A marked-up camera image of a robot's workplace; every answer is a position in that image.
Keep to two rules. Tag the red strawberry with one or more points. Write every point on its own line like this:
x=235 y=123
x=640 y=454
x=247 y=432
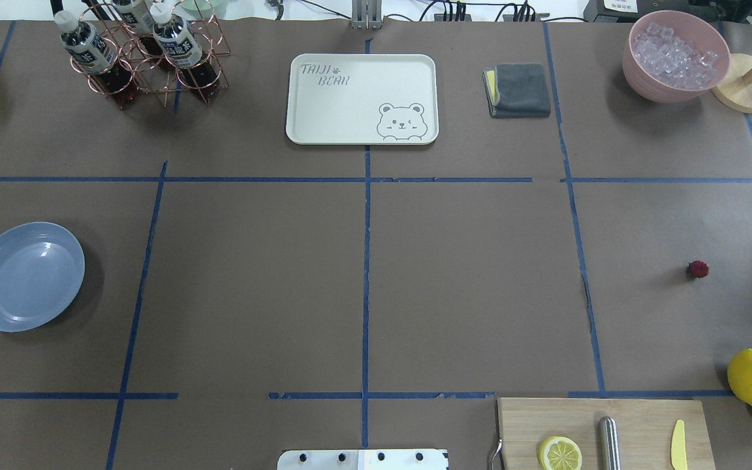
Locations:
x=697 y=269

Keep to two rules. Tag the blue round plate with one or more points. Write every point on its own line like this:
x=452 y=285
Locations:
x=42 y=268

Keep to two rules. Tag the cream bear tray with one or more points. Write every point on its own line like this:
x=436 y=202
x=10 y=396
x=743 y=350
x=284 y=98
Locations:
x=362 y=99

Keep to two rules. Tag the grey folded cloth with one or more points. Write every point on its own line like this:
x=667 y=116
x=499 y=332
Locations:
x=517 y=90

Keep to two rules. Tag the lemon half slice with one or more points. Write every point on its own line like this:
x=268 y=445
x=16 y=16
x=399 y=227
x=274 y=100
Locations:
x=559 y=452

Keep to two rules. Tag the dark tea bottle right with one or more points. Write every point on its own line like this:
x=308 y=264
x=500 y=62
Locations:
x=174 y=36

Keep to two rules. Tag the dark tea bottle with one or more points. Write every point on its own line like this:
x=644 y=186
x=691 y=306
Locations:
x=174 y=36
x=137 y=17
x=96 y=58

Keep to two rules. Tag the dark tea bottle back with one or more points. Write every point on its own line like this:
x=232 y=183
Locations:
x=137 y=17

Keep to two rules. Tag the dark tea bottle left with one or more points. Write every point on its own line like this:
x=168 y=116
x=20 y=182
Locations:
x=96 y=58

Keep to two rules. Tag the pink bowl of ice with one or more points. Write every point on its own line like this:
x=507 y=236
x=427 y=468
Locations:
x=672 y=56

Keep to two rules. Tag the yellow plastic knife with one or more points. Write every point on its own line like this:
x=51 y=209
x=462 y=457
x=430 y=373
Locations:
x=678 y=449

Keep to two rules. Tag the wooden round stand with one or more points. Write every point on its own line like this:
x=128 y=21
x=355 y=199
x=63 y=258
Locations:
x=735 y=90

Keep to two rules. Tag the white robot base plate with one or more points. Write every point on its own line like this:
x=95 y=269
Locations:
x=391 y=458

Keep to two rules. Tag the copper wire bottle rack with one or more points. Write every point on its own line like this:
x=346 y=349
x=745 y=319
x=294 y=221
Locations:
x=156 y=76

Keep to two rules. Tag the steel knife handle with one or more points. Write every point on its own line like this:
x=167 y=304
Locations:
x=609 y=440

